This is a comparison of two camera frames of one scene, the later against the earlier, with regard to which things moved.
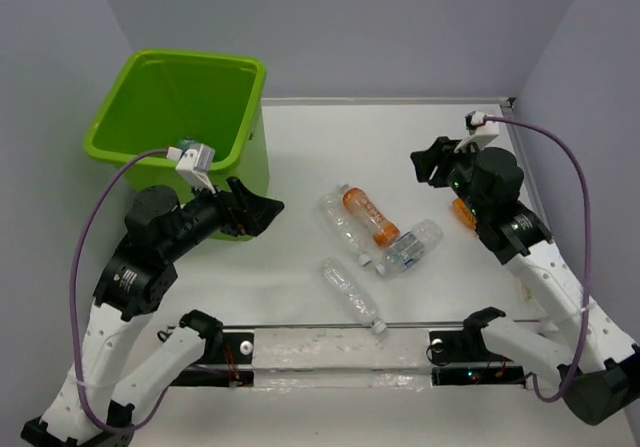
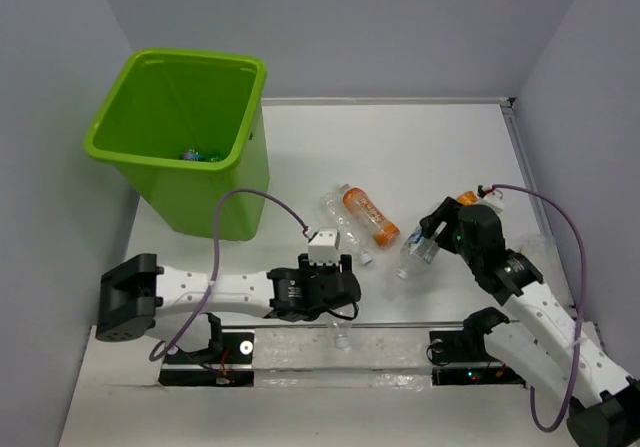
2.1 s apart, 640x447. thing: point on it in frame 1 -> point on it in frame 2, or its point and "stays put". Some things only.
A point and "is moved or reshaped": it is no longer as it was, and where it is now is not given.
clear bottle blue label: (411, 248) is moved or reshaped
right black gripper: (441, 147) -> (444, 211)
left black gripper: (259, 211) -> (305, 269)
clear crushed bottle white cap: (349, 227) stays put
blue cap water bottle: (187, 143) is moved or reshaped
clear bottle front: (361, 306) -> (342, 328)
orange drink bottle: (385, 232) stays put
